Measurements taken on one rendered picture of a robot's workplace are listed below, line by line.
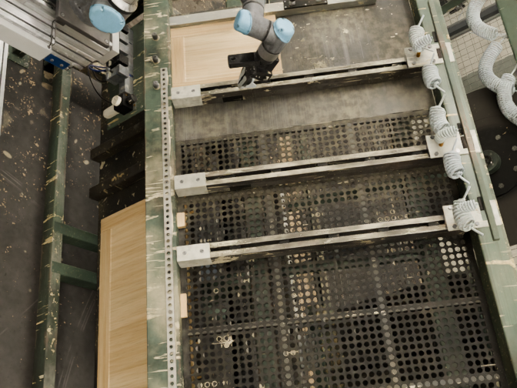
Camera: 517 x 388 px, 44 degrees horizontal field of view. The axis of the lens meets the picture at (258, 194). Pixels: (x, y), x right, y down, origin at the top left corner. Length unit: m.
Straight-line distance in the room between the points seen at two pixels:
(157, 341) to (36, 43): 1.11
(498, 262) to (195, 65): 1.51
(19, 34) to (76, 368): 1.60
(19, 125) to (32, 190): 0.35
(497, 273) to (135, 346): 1.45
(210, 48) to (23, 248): 1.26
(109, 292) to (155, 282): 0.58
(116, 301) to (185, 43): 1.20
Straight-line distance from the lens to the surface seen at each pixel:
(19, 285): 3.12
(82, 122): 3.74
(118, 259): 3.00
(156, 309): 2.41
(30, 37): 2.34
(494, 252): 2.42
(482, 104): 3.27
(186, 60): 2.96
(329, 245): 2.41
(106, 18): 2.20
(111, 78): 2.92
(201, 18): 3.07
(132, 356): 2.80
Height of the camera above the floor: 2.47
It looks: 31 degrees down
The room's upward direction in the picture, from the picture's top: 67 degrees clockwise
